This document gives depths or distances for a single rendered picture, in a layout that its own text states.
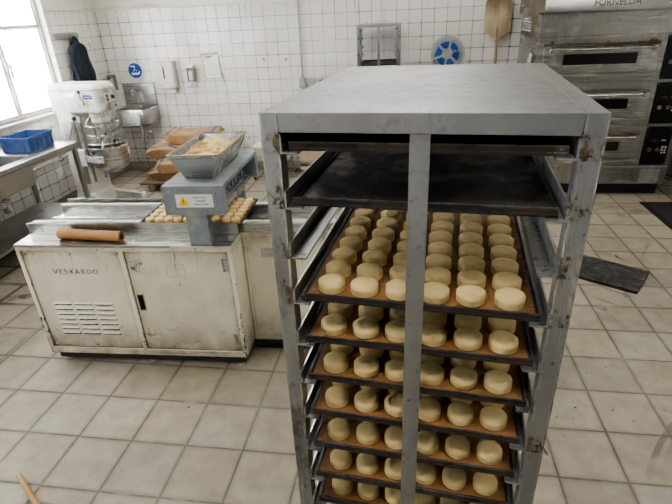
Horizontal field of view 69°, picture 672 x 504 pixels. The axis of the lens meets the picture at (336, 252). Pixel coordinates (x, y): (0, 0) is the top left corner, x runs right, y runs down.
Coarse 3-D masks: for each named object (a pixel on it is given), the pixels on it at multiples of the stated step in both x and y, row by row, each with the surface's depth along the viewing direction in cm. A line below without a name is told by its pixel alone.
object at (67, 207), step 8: (64, 208) 319; (72, 208) 319; (80, 208) 318; (88, 208) 318; (96, 208) 317; (104, 208) 316; (112, 208) 316; (120, 208) 315; (128, 208) 315; (136, 208) 314; (144, 208) 314; (152, 208) 313; (256, 208) 306; (264, 208) 305; (304, 208) 303; (312, 208) 302
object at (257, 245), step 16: (256, 240) 282; (320, 240) 278; (256, 256) 287; (272, 256) 286; (256, 272) 291; (272, 272) 290; (256, 288) 296; (272, 288) 295; (256, 304) 302; (272, 304) 301; (256, 320) 307; (272, 320) 306; (256, 336) 313; (272, 336) 312
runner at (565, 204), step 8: (536, 160) 96; (544, 160) 88; (544, 168) 88; (544, 176) 87; (552, 176) 80; (552, 184) 80; (560, 184) 75; (552, 192) 79; (560, 192) 73; (552, 200) 76; (560, 200) 73; (568, 200) 69; (560, 208) 72; (568, 208) 68; (560, 216) 71
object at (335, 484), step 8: (328, 480) 116; (336, 480) 113; (344, 480) 113; (328, 488) 114; (336, 488) 112; (344, 488) 111; (352, 488) 113; (360, 488) 111; (368, 488) 111; (376, 488) 111; (384, 488) 113; (392, 488) 111; (336, 496) 112; (344, 496) 112; (352, 496) 112; (360, 496) 111; (368, 496) 110; (376, 496) 111; (384, 496) 111; (392, 496) 109; (400, 496) 109; (416, 496) 109; (424, 496) 109; (432, 496) 109
